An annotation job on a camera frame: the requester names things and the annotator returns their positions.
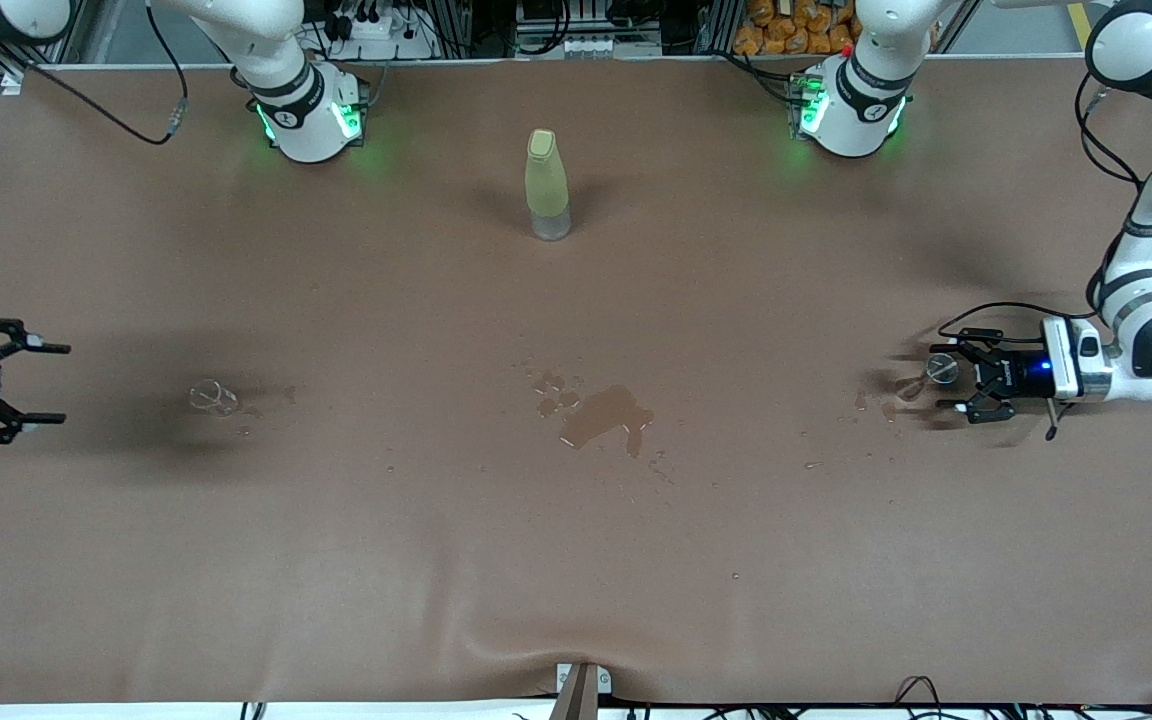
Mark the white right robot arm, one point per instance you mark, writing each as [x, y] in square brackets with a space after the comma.
[301, 120]

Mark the control unit with white connectors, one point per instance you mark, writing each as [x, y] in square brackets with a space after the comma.
[586, 45]

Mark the white power strip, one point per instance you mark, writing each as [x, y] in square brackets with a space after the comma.
[386, 35]

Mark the yellow-green frosted bottle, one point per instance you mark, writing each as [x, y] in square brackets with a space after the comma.
[546, 185]

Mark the orange snack packets pile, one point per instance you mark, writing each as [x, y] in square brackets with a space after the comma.
[796, 25]

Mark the aluminium frame post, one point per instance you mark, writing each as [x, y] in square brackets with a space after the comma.
[11, 80]

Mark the clear glass measuring beaker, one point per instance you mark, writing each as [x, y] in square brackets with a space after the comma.
[214, 398]

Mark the brown table cover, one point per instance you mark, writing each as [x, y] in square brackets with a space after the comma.
[576, 560]

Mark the grey bracket with brown post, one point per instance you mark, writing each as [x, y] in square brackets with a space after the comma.
[581, 690]

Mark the spilled brown liquid puddle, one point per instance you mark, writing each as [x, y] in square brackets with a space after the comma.
[606, 410]

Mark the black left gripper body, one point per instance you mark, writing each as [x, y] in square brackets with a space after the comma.
[1014, 380]

